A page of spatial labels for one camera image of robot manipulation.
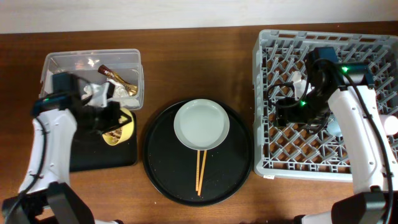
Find white tissue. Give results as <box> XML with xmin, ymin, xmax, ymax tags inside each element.
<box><xmin>107</xmin><ymin>78</ymin><xmax>129</xmax><ymax>98</ymax></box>

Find gold snack wrapper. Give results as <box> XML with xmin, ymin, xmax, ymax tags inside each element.
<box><xmin>98</xmin><ymin>65</ymin><xmax>138</xmax><ymax>96</ymax></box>

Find yellow bowl with food scraps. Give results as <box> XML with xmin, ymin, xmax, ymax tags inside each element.
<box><xmin>102</xmin><ymin>108</ymin><xmax>135</xmax><ymax>146</ymax></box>

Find blue cup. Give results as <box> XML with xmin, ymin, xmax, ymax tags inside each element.
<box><xmin>326</xmin><ymin>115</ymin><xmax>343</xmax><ymax>138</ymax></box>

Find pink cup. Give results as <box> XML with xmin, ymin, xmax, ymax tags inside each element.
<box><xmin>379</xmin><ymin>114</ymin><xmax>398</xmax><ymax>136</ymax></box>

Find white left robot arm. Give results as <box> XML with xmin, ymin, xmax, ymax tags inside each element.
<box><xmin>2</xmin><ymin>83</ymin><xmax>134</xmax><ymax>223</ymax></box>

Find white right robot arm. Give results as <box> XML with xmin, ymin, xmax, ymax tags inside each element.
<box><xmin>273</xmin><ymin>47</ymin><xmax>397</xmax><ymax>223</ymax></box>

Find clear plastic waste bin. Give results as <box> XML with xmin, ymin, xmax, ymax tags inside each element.
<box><xmin>39</xmin><ymin>49</ymin><xmax>144</xmax><ymax>110</ymax></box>

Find grey dishwasher rack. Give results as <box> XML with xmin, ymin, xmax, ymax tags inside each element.
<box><xmin>252</xmin><ymin>29</ymin><xmax>397</xmax><ymax>182</ymax></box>

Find black rectangular tray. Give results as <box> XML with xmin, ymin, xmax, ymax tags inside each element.
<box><xmin>70</xmin><ymin>120</ymin><xmax>137</xmax><ymax>172</ymax></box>

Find round black serving tray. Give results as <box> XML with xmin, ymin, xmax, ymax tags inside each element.
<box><xmin>142</xmin><ymin>101</ymin><xmax>254</xmax><ymax>207</ymax></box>

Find grey plate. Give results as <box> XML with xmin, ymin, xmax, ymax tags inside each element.
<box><xmin>174</xmin><ymin>99</ymin><xmax>230</xmax><ymax>151</ymax></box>

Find left wooden chopstick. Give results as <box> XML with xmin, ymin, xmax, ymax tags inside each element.
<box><xmin>195</xmin><ymin>151</ymin><xmax>200</xmax><ymax>192</ymax></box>

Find wooden chopstick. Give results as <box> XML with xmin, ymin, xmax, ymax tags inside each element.
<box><xmin>195</xmin><ymin>151</ymin><xmax>200</xmax><ymax>192</ymax></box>
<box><xmin>198</xmin><ymin>151</ymin><xmax>207</xmax><ymax>196</ymax></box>

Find right wooden chopstick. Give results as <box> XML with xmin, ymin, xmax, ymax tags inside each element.
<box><xmin>198</xmin><ymin>151</ymin><xmax>207</xmax><ymax>196</ymax></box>

